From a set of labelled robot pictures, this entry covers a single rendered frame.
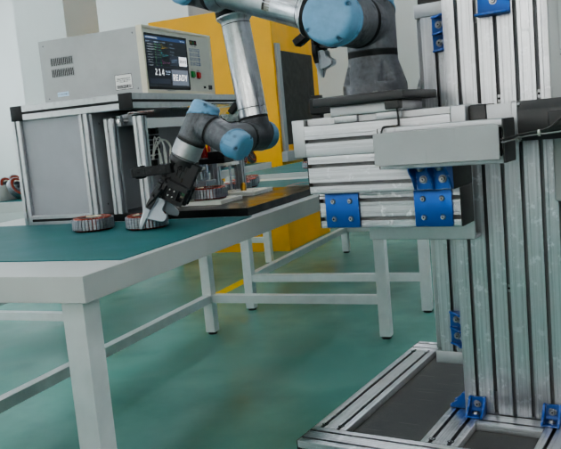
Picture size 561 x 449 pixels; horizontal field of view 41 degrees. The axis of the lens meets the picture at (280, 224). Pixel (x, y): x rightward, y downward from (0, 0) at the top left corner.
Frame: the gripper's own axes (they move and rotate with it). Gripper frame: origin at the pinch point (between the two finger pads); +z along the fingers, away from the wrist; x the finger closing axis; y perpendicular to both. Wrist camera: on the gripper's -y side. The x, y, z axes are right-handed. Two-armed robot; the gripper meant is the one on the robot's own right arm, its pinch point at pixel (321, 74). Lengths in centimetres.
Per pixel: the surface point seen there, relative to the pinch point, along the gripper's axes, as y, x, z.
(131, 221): -11, -91, 38
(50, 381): -83, -63, 97
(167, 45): -31, -44, -11
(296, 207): 8, -39, 41
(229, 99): -32.3, -10.0, 5.4
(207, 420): -35, -38, 115
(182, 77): -31.4, -37.3, -1.7
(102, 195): -39, -72, 32
